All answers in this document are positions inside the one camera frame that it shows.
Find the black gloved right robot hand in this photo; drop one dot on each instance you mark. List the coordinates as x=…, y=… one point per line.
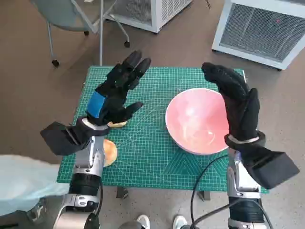
x=240, y=109

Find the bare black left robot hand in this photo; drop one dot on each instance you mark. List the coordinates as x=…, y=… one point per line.
x=114, y=95

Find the oblong orange toy bread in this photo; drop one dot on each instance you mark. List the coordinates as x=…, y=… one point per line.
x=118, y=124

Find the pink bowl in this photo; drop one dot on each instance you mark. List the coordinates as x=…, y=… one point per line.
x=195, y=119

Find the round toy bread bun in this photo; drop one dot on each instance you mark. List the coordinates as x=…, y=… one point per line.
x=110, y=152

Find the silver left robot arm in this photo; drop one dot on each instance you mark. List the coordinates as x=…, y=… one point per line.
x=88, y=157

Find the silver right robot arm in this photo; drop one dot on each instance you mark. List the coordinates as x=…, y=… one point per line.
x=240, y=176

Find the green cutting mat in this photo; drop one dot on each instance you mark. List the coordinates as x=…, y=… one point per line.
x=147, y=155

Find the white mesh cabinet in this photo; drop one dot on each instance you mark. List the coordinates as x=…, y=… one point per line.
x=152, y=14
x=257, y=35

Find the grey office chair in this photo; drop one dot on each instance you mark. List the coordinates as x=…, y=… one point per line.
x=64, y=14

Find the person's white shoe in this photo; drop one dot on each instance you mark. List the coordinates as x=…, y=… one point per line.
x=179, y=221
x=143, y=221

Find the white metal desk frame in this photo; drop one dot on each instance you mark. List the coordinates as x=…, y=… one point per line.
x=101, y=35

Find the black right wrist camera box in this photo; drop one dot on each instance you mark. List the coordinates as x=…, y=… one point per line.
x=274, y=167

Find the metal table bracket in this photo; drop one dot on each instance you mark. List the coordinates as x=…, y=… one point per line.
x=122, y=192
x=205, y=196

